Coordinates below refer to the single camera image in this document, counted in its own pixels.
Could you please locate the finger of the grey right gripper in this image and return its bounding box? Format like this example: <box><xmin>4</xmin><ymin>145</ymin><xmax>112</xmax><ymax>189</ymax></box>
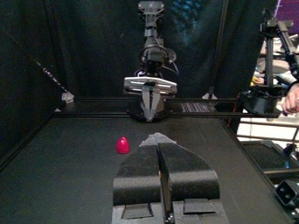
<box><xmin>142</xmin><ymin>83</ymin><xmax>154</xmax><ymax>123</ymax></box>
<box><xmin>151</xmin><ymin>83</ymin><xmax>163</xmax><ymax>123</ymax></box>

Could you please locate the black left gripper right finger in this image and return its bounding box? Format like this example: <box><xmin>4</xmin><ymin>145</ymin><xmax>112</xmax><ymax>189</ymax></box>
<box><xmin>156</xmin><ymin>132</ymin><xmax>222</xmax><ymax>203</ymax></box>

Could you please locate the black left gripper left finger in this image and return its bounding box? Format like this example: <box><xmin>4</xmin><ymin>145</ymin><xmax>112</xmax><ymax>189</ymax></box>
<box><xmin>112</xmin><ymin>132</ymin><xmax>164</xmax><ymax>206</ymax></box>

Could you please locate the person's hand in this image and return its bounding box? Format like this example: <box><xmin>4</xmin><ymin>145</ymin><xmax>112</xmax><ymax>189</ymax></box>
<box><xmin>282</xmin><ymin>83</ymin><xmax>299</xmax><ymax>116</ymax></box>

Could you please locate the white striped label sticker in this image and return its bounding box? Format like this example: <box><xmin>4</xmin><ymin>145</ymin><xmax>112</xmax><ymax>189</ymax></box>
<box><xmin>180</xmin><ymin>101</ymin><xmax>211</xmax><ymax>114</ymax></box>

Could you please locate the red toy strawberry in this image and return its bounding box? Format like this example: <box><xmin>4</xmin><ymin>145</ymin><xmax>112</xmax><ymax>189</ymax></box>
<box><xmin>116</xmin><ymin>136</ymin><xmax>131</xmax><ymax>155</ymax></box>

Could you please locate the black backdrop cloth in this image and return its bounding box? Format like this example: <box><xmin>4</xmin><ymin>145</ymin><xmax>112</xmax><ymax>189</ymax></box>
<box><xmin>44</xmin><ymin>0</ymin><xmax>270</xmax><ymax>99</ymax></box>
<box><xmin>0</xmin><ymin>0</ymin><xmax>70</xmax><ymax>160</ymax></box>

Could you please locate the black mesh chair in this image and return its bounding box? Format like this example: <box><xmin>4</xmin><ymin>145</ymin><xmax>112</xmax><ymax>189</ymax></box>
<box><xmin>239</xmin><ymin>139</ymin><xmax>299</xmax><ymax>179</ymax></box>

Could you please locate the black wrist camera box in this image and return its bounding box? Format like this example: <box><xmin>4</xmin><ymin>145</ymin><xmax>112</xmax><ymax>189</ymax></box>
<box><xmin>142</xmin><ymin>47</ymin><xmax>171</xmax><ymax>72</ymax></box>

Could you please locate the black frame rail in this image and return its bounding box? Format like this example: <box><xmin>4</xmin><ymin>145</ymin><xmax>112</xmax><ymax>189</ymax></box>
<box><xmin>51</xmin><ymin>111</ymin><xmax>283</xmax><ymax>119</ymax></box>

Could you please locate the white post foot bracket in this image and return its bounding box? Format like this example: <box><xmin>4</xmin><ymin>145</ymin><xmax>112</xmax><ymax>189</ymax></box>
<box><xmin>60</xmin><ymin>91</ymin><xmax>76</xmax><ymax>104</ymax></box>
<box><xmin>200</xmin><ymin>92</ymin><xmax>220</xmax><ymax>101</ymax></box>

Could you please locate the black camera cable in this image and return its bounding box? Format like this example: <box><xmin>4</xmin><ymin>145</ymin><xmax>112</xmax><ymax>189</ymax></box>
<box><xmin>136</xmin><ymin>45</ymin><xmax>182</xmax><ymax>77</ymax></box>

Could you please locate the thin steel bracing wire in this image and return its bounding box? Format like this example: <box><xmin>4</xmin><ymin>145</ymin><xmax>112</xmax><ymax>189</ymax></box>
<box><xmin>5</xmin><ymin>30</ymin><xmax>70</xmax><ymax>95</ymax></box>

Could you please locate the black frame post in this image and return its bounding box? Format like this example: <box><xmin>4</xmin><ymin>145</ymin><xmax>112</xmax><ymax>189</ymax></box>
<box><xmin>208</xmin><ymin>0</ymin><xmax>231</xmax><ymax>97</ymax></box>

